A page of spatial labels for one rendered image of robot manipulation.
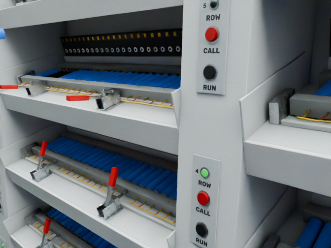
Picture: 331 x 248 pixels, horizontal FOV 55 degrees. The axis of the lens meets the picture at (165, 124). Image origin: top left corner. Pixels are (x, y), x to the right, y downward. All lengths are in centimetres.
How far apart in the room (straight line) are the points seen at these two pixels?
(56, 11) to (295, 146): 50
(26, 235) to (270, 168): 77
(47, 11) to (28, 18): 9
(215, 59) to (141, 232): 32
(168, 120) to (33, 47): 59
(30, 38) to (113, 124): 49
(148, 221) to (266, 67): 33
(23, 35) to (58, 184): 41
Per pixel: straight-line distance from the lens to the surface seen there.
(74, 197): 71
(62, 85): 74
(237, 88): 37
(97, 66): 81
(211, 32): 38
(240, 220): 41
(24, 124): 96
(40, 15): 73
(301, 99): 41
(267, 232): 49
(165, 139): 45
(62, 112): 66
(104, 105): 55
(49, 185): 78
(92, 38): 83
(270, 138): 37
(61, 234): 91
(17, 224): 104
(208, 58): 39
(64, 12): 65
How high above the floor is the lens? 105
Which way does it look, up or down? 11 degrees down
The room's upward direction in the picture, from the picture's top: 2 degrees clockwise
